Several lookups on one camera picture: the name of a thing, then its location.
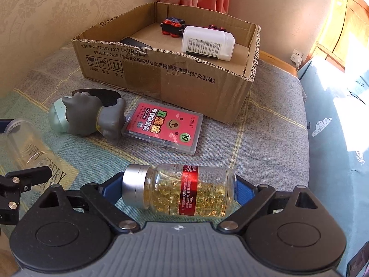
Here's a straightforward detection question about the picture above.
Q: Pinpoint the mint green round case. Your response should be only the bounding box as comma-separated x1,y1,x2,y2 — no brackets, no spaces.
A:
48,96,70,133

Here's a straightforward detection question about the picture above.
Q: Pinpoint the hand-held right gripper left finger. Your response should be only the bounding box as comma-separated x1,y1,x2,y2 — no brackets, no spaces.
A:
37,172,145,234

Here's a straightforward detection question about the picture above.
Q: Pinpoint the blue printed bedsheet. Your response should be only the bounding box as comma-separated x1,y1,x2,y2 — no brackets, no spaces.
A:
297,57,369,277

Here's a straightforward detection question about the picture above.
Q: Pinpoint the black red toy train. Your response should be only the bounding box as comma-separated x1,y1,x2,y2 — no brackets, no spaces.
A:
161,16,186,38

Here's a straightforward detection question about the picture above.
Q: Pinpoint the white plastic bottle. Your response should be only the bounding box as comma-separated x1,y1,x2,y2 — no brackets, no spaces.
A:
182,26,236,62

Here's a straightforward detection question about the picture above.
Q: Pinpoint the cardboard box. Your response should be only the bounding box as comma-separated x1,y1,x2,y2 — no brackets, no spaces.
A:
71,1,261,123

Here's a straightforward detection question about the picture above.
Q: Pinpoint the checkered table cloth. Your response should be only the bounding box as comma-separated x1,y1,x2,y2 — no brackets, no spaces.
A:
0,39,311,229

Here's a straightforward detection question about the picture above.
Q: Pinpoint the black flat object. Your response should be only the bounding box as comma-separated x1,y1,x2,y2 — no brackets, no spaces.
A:
72,88,123,107

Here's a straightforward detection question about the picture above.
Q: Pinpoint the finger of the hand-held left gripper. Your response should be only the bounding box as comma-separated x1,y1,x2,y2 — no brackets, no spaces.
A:
0,166,53,226
0,119,15,135

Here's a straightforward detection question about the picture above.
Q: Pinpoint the dark screen device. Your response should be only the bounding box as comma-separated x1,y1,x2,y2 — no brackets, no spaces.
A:
347,250,369,277

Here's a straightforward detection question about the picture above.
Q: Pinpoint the wooden headboard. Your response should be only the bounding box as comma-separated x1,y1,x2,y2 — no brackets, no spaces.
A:
311,0,369,73

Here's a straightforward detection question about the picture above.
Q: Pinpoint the clear bottle of golden capsules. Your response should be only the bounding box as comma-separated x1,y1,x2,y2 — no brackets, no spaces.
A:
122,163,238,217

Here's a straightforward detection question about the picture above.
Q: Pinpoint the pink card case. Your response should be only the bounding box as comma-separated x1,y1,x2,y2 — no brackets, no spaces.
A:
121,99,204,155

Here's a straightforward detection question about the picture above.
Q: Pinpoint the clear plastic jar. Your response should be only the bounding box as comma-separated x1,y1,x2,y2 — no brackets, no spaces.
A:
0,118,63,180

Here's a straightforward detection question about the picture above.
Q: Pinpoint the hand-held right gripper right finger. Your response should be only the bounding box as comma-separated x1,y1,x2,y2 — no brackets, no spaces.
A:
216,175,332,233

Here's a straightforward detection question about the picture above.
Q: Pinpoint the grey rubber toy figure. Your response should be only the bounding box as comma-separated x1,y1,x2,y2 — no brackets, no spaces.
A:
62,92,127,142

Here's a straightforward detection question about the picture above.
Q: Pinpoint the black square device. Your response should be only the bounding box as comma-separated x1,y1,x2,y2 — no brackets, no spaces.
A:
120,36,152,49

